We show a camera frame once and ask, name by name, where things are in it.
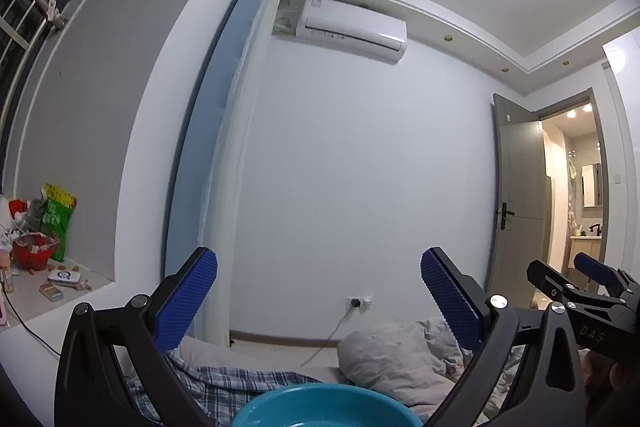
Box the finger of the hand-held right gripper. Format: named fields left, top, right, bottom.
left=574, top=252, right=640, bottom=303
left=526, top=259, right=621, bottom=308

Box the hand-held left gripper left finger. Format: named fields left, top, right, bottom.
left=54, top=247, right=219, bottom=427

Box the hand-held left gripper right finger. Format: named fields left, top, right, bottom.
left=420, top=247, right=586, bottom=427

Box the blue plastic basin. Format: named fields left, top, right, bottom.
left=231, top=382, right=423, bottom=427

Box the person's right hand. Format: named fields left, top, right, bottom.
left=582, top=347, right=640, bottom=410

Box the bathroom vanity cabinet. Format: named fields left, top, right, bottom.
left=562, top=234, right=603, bottom=275

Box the grey duvet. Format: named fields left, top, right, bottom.
left=337, top=317, right=531, bottom=425

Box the bathroom mirror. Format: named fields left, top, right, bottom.
left=580, top=162, right=603, bottom=208

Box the blue plaid blanket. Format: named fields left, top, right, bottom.
left=122, top=349, right=326, bottom=427

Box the grey door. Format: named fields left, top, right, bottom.
left=487, top=93, right=553, bottom=308

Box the white oval case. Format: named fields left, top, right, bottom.
left=47, top=269, right=82, bottom=285

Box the green snack bag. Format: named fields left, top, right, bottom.
left=41, top=183, right=78, bottom=260

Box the red basket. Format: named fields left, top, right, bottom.
left=11, top=232, right=56, bottom=270

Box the blue curtain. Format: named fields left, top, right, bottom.
left=164, top=0, right=292, bottom=338

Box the white air conditioner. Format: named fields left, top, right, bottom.
left=295, top=0, right=408, bottom=65

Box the metal window railing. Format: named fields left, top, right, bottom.
left=0, top=0, right=66, bottom=142

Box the black door handle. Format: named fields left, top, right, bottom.
left=495, top=202, right=516, bottom=230

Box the charger cable with plug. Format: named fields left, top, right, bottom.
left=300, top=301, right=362, bottom=367

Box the black cable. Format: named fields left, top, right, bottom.
left=4, top=289, right=63, bottom=355

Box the grey door frame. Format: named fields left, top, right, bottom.
left=530, top=87, right=613, bottom=268

